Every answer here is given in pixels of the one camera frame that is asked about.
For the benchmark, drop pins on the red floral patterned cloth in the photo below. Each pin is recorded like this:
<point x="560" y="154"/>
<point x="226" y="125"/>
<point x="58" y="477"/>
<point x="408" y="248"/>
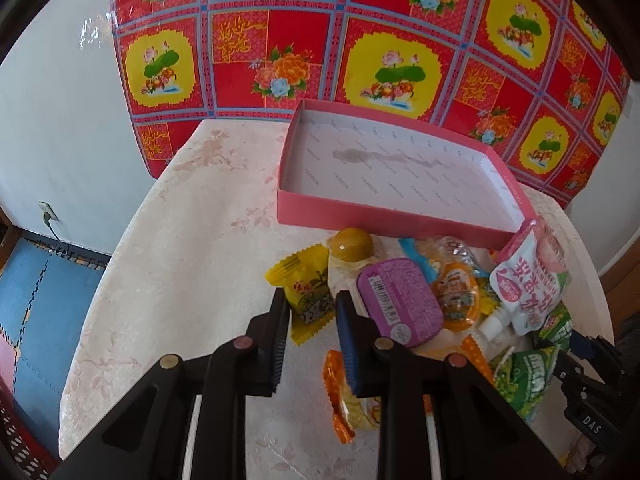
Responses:
<point x="535" y="80"/>

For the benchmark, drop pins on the orange yellow snack packet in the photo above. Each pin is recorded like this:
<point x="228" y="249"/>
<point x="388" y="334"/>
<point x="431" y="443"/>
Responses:
<point x="349" y="413"/>

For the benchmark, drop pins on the clear blue candy packet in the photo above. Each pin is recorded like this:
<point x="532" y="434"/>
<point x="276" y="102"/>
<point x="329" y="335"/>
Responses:
<point x="433" y="253"/>

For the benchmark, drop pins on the white wall socket with plug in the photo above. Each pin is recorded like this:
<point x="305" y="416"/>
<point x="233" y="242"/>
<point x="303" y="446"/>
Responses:
<point x="48" y="214"/>

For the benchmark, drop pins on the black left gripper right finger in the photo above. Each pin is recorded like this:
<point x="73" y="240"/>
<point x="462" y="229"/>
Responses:
<point x="439" y="418"/>

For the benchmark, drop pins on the blue foam floor mat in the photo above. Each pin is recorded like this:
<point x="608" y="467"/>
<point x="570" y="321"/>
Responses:
<point x="45" y="297"/>

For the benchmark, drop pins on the pink shallow cardboard box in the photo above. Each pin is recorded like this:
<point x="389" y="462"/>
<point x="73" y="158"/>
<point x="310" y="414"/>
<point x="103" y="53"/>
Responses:
<point x="345" y="166"/>

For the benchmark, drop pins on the pink white drink pouch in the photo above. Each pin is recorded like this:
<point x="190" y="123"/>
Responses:
<point x="529" y="280"/>

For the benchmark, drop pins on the green pea snack bag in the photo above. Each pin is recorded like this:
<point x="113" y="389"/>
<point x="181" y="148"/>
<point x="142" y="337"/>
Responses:
<point x="523" y="377"/>

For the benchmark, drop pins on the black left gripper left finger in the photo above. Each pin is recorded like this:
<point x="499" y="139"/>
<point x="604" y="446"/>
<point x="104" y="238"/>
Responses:
<point x="186" y="418"/>

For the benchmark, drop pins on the yellow candy packet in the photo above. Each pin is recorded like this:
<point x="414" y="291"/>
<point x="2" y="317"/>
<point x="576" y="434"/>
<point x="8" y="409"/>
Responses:
<point x="304" y="279"/>

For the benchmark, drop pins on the orange jelly cup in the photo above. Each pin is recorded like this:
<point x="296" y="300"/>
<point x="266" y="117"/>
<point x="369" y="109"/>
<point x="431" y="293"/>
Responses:
<point x="458" y="296"/>

